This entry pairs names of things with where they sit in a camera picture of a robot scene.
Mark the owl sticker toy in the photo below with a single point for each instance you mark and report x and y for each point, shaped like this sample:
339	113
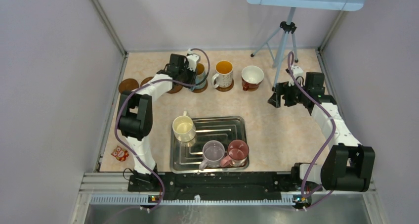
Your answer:
120	154

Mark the music stand tripod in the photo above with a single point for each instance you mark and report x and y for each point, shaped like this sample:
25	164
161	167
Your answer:
288	29

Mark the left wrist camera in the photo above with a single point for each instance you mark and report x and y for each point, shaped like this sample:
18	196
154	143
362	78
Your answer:
193	59

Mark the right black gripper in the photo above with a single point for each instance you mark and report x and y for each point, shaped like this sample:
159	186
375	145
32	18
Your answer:
282	88

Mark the lilac mug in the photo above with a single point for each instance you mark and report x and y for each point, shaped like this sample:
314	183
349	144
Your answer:
212	153

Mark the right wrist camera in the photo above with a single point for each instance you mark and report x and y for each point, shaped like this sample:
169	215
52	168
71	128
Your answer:
297	72

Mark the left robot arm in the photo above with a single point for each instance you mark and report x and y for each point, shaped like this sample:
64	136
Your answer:
135	111

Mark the pink mug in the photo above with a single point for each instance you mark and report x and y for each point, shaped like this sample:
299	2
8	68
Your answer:
237	154

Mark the silver mug orange inside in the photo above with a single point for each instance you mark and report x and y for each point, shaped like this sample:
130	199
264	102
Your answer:
223	74

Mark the white red-bottom cup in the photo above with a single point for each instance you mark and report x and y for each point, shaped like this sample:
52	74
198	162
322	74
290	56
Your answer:
252	76

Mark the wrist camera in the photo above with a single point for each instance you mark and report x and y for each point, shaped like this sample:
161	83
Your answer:
193	59
297	72

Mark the cream mug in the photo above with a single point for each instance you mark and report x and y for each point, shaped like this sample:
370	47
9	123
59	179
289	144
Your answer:
183	128

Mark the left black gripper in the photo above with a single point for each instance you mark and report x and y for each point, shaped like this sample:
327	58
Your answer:
191	80

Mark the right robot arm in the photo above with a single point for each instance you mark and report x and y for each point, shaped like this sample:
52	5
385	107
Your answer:
342	163

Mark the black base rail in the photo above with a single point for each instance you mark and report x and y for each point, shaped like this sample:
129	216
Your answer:
218	186

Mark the brown coaster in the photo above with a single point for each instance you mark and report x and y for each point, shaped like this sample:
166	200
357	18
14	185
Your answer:
128	85
221	89
175	89
146	80
201	89

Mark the blue butterfly mug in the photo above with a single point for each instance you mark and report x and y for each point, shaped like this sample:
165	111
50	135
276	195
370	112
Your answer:
201	73

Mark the steel serving tray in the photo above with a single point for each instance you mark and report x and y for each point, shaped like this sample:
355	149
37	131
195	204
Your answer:
212	139

